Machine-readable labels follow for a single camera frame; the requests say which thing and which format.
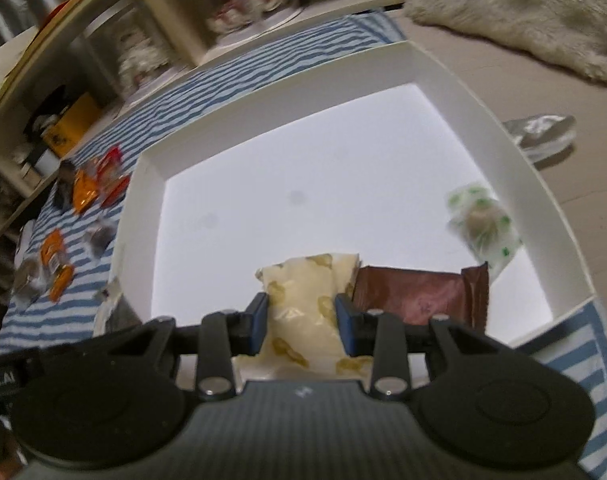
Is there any pink doll display case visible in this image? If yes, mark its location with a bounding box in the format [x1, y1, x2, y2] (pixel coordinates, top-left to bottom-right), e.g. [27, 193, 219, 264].
[170, 0, 310, 44]

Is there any grey white snack packet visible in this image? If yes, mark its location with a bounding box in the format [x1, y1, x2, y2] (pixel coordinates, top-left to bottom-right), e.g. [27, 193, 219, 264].
[93, 278, 142, 337]

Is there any black orange snack packet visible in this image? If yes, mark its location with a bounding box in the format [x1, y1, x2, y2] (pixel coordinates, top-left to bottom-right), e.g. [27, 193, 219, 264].
[53, 159, 76, 211]

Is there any green white candy packet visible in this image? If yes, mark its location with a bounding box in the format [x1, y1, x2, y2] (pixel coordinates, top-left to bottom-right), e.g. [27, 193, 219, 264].
[445, 183, 523, 282]

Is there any clear packet dark snack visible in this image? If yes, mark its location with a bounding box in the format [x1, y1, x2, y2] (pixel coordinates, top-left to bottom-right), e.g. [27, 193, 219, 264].
[12, 257, 46, 309]

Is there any small clear snack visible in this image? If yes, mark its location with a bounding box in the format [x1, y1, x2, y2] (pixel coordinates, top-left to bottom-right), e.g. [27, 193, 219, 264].
[83, 218, 117, 260]

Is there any yellow black box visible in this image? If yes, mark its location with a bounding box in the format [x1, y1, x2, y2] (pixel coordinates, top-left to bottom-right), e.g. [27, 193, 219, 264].
[41, 92, 102, 159]

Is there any white shallow box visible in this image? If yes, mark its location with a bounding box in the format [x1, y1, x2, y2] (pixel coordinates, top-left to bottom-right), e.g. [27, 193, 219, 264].
[110, 42, 595, 347]

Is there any silver foil bag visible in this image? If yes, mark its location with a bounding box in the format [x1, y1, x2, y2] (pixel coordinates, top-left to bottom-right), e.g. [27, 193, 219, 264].
[503, 114, 577, 164]

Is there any blue striped bed sheet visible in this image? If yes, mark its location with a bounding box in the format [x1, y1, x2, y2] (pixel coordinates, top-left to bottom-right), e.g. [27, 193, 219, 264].
[0, 11, 607, 479]

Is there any white cylinder cup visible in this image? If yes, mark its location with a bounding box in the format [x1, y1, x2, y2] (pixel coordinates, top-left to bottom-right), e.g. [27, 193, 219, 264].
[34, 148, 61, 178]

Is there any brown snack packet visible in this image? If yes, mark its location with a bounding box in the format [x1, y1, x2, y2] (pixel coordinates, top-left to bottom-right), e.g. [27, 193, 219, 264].
[352, 263, 490, 332]

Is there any cream yellow snack packet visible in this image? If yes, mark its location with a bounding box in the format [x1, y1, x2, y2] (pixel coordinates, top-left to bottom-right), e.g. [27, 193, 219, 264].
[234, 254, 372, 382]

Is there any wooden headboard shelf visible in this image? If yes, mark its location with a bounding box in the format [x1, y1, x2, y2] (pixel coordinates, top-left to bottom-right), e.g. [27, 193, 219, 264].
[0, 0, 415, 221]

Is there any white doll display case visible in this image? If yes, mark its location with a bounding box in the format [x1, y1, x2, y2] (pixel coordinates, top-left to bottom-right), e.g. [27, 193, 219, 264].
[83, 0, 184, 102]

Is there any short orange snack packet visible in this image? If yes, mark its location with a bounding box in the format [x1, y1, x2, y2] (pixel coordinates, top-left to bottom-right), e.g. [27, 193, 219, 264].
[72, 157, 98, 216]

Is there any red clear snack packet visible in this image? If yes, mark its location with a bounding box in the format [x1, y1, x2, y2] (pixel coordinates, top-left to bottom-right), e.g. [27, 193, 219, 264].
[95, 145, 130, 208]

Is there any long orange snack packet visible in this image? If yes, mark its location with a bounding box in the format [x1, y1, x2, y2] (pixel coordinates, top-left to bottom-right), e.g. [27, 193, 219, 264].
[40, 229, 75, 304]

